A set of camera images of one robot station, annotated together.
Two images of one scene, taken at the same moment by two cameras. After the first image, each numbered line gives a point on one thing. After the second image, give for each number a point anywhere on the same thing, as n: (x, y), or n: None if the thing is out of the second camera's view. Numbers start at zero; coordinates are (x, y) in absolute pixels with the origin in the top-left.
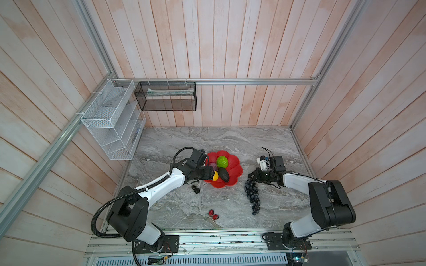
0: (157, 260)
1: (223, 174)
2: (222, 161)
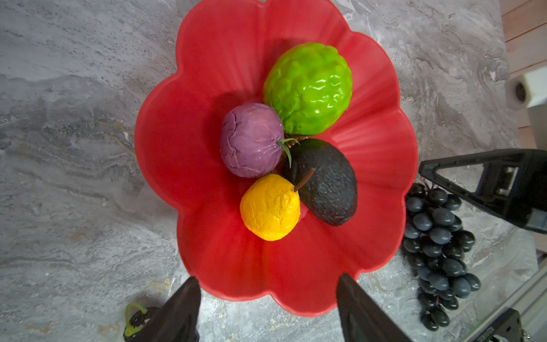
0: None
1: (325, 179)
2: (310, 86)
